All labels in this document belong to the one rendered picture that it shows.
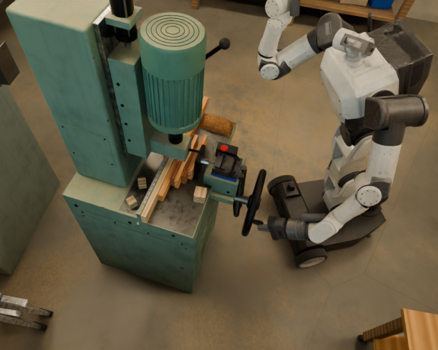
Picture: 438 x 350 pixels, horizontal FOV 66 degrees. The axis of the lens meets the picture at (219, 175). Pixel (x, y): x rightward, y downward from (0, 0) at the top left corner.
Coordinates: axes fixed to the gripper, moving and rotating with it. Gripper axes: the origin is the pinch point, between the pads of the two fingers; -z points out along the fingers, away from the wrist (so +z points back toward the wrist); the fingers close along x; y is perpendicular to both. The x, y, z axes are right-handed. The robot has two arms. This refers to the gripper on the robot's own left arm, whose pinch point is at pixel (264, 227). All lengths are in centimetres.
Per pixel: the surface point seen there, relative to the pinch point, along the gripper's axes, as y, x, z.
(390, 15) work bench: -308, -15, 43
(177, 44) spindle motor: 19, 86, 6
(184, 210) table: 19.4, 28.6, -18.2
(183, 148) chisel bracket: 9, 49, -15
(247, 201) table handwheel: -0.5, 15.1, -3.4
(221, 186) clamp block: 5.4, 28.2, -8.4
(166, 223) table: 26.9, 29.2, -21.9
